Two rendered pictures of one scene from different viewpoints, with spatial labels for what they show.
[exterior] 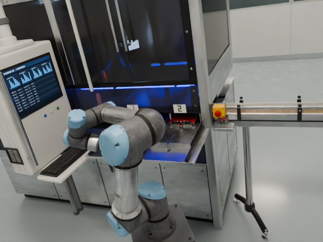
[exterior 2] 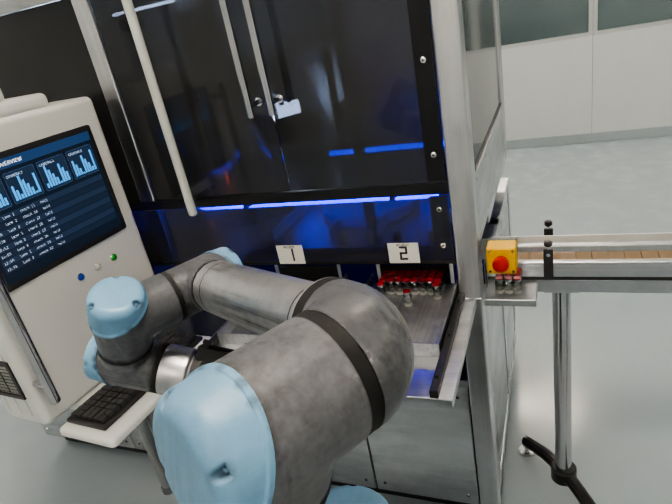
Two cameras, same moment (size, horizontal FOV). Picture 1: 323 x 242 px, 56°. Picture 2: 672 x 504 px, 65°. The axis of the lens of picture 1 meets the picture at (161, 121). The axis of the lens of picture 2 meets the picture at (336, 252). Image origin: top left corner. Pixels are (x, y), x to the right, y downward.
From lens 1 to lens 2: 0.55 m
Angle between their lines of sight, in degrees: 1
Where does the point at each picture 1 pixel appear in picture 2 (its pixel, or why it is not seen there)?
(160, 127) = (400, 362)
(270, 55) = (553, 136)
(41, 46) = (67, 110)
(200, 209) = (451, 481)
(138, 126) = (313, 371)
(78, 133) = (124, 351)
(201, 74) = (459, 167)
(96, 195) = not seen: hidden behind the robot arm
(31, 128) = (42, 311)
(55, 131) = not seen: hidden behind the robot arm
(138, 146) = (317, 458)
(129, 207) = not seen: outside the picture
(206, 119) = (471, 278)
